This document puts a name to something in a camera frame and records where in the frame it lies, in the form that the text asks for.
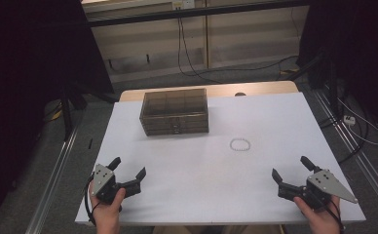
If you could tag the person's right hand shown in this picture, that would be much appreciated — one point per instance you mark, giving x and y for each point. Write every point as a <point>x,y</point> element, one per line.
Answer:
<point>321,219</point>

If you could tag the white table sheet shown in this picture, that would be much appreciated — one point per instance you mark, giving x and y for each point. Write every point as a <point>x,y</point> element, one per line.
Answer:
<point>193,182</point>

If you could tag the metal floor rail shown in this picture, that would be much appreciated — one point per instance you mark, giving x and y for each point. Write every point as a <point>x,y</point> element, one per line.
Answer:
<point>52,182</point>
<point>356,152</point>

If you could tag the smoky transparent drawer box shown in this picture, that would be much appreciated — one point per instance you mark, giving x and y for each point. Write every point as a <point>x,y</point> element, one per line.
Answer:
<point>174,102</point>

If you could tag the black horizontal bar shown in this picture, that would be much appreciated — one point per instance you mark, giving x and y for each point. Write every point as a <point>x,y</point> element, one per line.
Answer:
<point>190,13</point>

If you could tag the small black floor object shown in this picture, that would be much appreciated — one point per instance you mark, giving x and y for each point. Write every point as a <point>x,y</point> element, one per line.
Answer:
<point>90,143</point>

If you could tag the dark curtain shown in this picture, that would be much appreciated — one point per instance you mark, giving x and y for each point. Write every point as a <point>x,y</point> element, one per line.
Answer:
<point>31,65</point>
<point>356,42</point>

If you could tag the person's left hand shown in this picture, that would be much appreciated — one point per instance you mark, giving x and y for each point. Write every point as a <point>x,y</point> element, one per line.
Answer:
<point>107,213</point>

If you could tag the smoky drawer with metal knob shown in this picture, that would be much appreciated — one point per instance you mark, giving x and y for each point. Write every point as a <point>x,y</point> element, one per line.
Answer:
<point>158,131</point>
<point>158,124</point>

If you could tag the wooden table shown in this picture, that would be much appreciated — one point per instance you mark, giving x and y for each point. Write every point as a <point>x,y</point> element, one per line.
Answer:
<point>258,87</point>

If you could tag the white power adapter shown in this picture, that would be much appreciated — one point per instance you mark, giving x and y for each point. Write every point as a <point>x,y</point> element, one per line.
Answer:
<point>349,120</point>

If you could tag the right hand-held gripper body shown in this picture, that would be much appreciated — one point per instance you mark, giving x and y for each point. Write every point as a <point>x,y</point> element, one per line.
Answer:
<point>326,183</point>

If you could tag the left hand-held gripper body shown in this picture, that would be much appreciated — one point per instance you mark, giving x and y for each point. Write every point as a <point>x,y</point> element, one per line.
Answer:
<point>103,179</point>

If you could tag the white wall socket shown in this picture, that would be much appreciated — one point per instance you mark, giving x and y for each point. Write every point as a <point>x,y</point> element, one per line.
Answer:
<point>183,4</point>

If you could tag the black metal stand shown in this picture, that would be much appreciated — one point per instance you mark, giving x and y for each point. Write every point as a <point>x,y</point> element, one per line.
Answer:
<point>317,70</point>
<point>67,110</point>

